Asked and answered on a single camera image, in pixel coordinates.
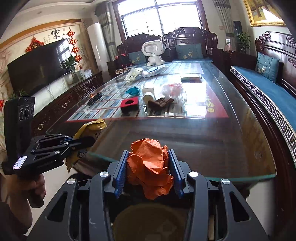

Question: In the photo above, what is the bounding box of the orange paper ball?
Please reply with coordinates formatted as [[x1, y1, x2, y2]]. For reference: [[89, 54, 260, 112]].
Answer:
[[126, 138, 174, 200]]

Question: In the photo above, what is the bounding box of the yellow snack wrapper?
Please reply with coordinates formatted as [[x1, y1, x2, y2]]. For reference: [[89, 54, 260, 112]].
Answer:
[[65, 118, 107, 172]]

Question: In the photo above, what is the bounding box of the red velvet square box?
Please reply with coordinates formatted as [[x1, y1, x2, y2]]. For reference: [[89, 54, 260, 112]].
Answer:
[[120, 97, 139, 113]]

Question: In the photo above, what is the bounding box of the person's left hand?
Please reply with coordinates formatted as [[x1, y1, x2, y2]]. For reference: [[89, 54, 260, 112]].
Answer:
[[1, 174, 46, 208]]

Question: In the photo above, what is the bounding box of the dark wooden tv cabinet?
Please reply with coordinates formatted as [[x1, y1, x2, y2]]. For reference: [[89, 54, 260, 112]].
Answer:
[[31, 71, 103, 137]]

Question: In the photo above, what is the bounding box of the black flat screen television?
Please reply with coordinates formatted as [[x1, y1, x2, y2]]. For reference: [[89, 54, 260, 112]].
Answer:
[[8, 39, 70, 96]]

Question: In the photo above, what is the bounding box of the crumpled clear plastic bag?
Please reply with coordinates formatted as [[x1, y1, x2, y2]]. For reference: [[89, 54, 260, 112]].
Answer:
[[162, 83, 187, 105]]

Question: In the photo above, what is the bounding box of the teal crumpled cloth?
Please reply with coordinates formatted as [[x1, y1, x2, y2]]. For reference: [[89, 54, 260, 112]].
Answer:
[[125, 86, 140, 96]]

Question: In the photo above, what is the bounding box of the green white flat packet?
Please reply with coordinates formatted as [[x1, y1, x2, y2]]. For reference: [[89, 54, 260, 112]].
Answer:
[[181, 74, 202, 83]]

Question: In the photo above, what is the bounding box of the potted green plant by tv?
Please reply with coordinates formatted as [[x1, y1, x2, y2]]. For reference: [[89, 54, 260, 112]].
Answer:
[[61, 55, 78, 85]]

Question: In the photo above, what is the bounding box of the white patterned plastic bag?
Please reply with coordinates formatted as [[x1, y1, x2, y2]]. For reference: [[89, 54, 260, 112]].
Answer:
[[125, 67, 144, 82]]

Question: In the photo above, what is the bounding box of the red chinese knot decoration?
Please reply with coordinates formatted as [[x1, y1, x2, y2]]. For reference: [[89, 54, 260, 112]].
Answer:
[[66, 28, 82, 63]]

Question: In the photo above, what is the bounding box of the white flat package blue label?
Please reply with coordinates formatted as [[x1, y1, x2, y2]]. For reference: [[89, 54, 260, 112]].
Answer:
[[142, 65, 168, 78]]

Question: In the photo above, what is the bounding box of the teal embroidered pillow far left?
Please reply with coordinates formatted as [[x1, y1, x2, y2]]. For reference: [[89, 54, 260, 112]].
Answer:
[[128, 51, 147, 65]]

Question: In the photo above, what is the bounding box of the teal embroidered pillow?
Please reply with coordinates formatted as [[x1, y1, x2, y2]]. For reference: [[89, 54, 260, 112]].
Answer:
[[175, 43, 204, 60], [128, 51, 147, 65]]

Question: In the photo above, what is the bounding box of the teal embroidered pillow far right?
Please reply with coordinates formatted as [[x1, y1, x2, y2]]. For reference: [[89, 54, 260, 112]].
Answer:
[[175, 43, 204, 60]]

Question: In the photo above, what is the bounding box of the white toy robot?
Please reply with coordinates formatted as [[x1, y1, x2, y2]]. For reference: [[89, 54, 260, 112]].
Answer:
[[142, 40, 165, 66]]

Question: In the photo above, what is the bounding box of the blue sofa seat cushion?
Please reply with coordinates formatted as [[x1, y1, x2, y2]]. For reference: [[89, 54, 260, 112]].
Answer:
[[230, 65, 296, 160]]

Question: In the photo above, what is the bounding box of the teal embroidered pillow right sofa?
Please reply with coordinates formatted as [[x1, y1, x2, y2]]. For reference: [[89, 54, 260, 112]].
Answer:
[[255, 52, 280, 82]]

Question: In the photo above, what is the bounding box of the white tower air conditioner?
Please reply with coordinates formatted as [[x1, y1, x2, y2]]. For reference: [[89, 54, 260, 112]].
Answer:
[[87, 23, 109, 73]]

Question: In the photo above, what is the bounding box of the carved wooden sofa far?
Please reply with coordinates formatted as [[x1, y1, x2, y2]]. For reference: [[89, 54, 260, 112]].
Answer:
[[107, 27, 218, 78]]

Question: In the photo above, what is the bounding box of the carved wooden sofa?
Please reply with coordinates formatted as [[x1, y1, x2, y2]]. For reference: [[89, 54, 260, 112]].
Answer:
[[229, 31, 296, 163], [107, 27, 218, 78]]

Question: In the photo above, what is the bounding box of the potted plant in corner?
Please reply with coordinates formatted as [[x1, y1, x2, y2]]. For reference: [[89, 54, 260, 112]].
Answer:
[[238, 33, 250, 54]]

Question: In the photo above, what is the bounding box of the window with grille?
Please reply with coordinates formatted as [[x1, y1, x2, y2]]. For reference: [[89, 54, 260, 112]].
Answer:
[[112, 0, 209, 40]]

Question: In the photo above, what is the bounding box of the carved wooden sofa right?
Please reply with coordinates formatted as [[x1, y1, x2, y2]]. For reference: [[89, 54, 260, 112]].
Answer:
[[229, 31, 296, 163]]

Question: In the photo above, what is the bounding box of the gold framed painting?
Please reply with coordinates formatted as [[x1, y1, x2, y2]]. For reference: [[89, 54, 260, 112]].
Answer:
[[244, 0, 286, 27]]

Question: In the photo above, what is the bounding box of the black cable bundle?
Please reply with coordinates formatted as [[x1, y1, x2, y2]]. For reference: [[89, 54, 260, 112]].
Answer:
[[87, 92, 103, 105]]

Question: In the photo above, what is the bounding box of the red knot ornament left wall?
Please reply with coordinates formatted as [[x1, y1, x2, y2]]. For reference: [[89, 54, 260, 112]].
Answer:
[[25, 37, 45, 53]]

